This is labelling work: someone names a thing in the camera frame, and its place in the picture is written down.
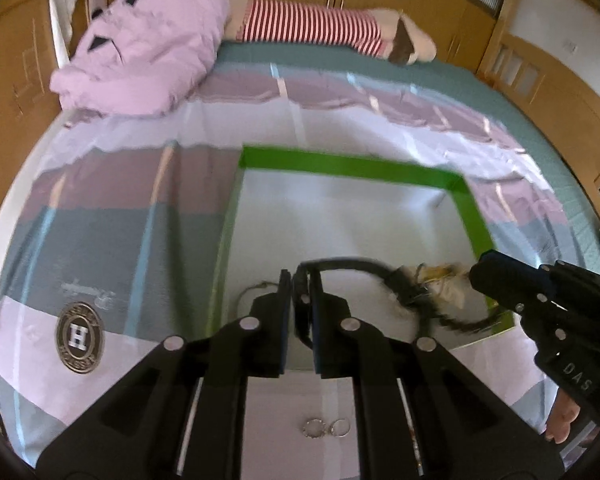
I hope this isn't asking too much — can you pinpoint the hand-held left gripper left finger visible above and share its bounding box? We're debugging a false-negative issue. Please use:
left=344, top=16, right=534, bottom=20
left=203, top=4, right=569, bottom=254
left=35, top=269, right=294, bottom=480

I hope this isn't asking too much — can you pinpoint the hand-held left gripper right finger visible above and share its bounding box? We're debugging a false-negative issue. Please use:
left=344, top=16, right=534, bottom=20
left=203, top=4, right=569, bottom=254
left=292, top=265, right=566, bottom=480

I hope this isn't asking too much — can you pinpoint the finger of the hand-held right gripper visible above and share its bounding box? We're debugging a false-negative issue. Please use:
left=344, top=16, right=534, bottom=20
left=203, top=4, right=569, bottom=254
left=539, top=260, right=600, bottom=323
left=468, top=249, right=553, bottom=318

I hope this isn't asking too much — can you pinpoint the thin silver bangle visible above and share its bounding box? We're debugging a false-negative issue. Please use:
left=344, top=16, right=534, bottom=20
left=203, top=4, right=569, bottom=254
left=236, top=280, right=281, bottom=322

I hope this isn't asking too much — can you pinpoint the white wrist watch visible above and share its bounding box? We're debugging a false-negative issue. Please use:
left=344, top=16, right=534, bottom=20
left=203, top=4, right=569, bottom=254
left=420, top=262, right=481, bottom=311

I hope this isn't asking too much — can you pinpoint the black leather strap bracelet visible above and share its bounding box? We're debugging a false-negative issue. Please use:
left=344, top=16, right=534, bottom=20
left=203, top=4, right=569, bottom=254
left=292, top=257, right=503, bottom=351

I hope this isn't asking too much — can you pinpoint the green cardboard box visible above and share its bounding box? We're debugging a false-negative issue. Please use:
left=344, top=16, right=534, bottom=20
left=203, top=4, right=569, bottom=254
left=192, top=145, right=517, bottom=356

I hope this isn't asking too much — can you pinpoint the person's right hand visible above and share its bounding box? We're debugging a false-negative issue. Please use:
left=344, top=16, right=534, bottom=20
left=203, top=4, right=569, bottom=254
left=545, top=387, right=582, bottom=445

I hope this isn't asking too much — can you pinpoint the wooden footboard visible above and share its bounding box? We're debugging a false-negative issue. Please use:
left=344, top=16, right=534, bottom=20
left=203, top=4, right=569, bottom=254
left=475, top=0, right=600, bottom=226

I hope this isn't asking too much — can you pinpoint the patchwork printed bed sheet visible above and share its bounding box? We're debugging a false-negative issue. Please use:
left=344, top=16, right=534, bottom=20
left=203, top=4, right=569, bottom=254
left=0, top=62, right=600, bottom=480

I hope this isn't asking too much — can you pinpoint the red striped plush toy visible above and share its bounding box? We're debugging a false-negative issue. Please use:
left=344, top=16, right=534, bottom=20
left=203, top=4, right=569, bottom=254
left=220, top=0, right=438, bottom=66

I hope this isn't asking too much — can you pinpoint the pink duvet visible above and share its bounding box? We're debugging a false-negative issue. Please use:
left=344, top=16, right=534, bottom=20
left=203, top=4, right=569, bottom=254
left=50, top=0, right=231, bottom=117

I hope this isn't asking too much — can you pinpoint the wooden headboard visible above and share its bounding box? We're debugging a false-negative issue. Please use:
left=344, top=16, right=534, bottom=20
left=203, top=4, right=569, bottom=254
left=0, top=0, right=72, bottom=261

